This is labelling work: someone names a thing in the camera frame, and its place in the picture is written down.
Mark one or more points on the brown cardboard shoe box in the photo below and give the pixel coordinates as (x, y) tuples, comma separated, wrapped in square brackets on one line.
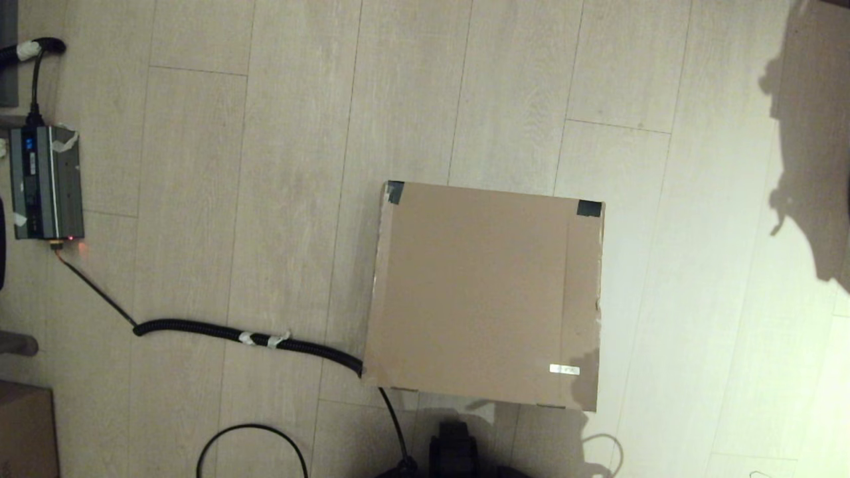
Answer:
[(485, 292)]

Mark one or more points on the grey power supply box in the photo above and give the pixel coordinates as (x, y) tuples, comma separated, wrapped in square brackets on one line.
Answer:
[(46, 182)]

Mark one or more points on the black robot torso part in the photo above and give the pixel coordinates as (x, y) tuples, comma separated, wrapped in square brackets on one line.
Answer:
[(455, 451)]

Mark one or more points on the grey furniture foot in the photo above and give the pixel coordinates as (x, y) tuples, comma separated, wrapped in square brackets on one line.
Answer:
[(16, 343)]

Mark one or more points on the small brown cardboard carton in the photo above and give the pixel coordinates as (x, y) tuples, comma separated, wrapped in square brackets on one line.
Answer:
[(23, 431)]

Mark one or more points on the dark grey panel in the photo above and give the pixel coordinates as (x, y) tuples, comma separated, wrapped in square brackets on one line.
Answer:
[(6, 53)]

